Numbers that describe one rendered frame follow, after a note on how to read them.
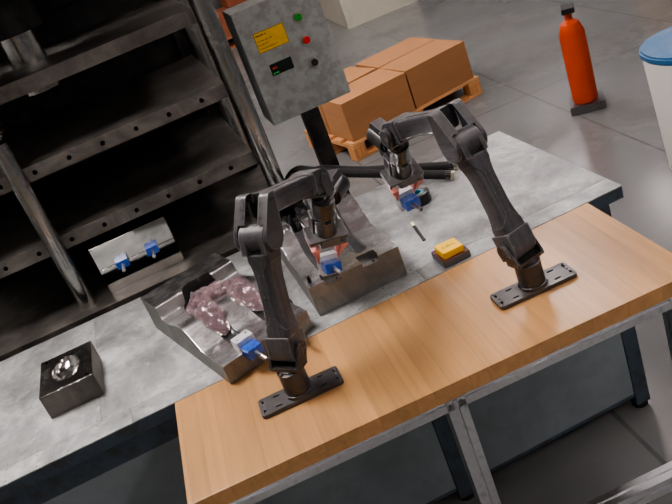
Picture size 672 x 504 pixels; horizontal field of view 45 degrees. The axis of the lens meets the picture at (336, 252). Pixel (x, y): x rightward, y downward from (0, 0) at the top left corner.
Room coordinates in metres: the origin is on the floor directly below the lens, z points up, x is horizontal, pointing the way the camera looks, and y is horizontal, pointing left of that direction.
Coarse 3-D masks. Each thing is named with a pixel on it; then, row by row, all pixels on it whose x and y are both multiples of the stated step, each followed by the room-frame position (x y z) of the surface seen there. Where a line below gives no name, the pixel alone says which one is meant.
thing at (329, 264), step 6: (324, 252) 1.92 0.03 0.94; (330, 252) 1.90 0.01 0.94; (336, 252) 1.89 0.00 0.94; (324, 258) 1.88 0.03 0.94; (330, 258) 1.89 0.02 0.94; (336, 258) 1.88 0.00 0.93; (318, 264) 1.90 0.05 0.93; (324, 264) 1.85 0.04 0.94; (330, 264) 1.84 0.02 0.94; (336, 264) 1.85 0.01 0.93; (324, 270) 1.86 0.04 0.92; (330, 270) 1.84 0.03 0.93; (336, 270) 1.81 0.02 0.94; (342, 270) 1.85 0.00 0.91
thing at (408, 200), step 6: (408, 186) 2.08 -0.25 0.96; (402, 192) 2.05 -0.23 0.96; (408, 192) 2.05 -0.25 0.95; (402, 198) 2.05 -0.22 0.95; (408, 198) 2.03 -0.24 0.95; (414, 198) 2.02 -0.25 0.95; (402, 204) 2.04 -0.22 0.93; (408, 204) 2.01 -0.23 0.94; (414, 204) 2.00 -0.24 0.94; (420, 204) 2.02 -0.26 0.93; (402, 210) 2.05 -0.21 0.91; (408, 210) 2.01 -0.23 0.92; (420, 210) 1.97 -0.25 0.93
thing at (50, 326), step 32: (224, 192) 3.12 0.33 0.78; (192, 224) 2.91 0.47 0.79; (224, 224) 2.79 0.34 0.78; (192, 256) 2.61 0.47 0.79; (224, 256) 2.54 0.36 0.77; (0, 288) 3.03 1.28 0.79; (32, 288) 2.90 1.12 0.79; (64, 288) 2.78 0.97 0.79; (96, 288) 2.66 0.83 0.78; (128, 288) 2.56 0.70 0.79; (0, 320) 2.71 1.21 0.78; (32, 320) 2.60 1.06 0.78; (64, 320) 2.50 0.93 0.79; (0, 352) 2.45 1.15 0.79
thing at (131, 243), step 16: (160, 208) 2.71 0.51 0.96; (128, 224) 2.67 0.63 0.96; (144, 224) 2.61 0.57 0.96; (160, 224) 2.61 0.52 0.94; (96, 240) 2.63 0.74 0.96; (112, 240) 2.58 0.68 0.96; (128, 240) 2.59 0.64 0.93; (144, 240) 2.60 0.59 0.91; (160, 240) 2.60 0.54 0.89; (176, 240) 2.73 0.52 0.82; (96, 256) 2.57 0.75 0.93; (112, 256) 2.58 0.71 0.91; (128, 256) 2.59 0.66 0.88; (144, 256) 2.59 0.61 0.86; (160, 256) 2.60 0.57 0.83; (176, 256) 2.61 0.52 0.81; (112, 272) 2.58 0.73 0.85; (128, 272) 2.58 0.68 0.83; (144, 272) 2.59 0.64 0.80; (112, 288) 2.57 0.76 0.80
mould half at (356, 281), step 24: (360, 216) 2.14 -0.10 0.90; (288, 240) 2.14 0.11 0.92; (360, 240) 2.03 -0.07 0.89; (384, 240) 1.96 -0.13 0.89; (288, 264) 2.13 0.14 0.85; (312, 264) 1.99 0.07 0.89; (360, 264) 1.89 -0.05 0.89; (384, 264) 1.89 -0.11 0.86; (312, 288) 1.86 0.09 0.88; (336, 288) 1.87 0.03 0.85; (360, 288) 1.88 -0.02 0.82
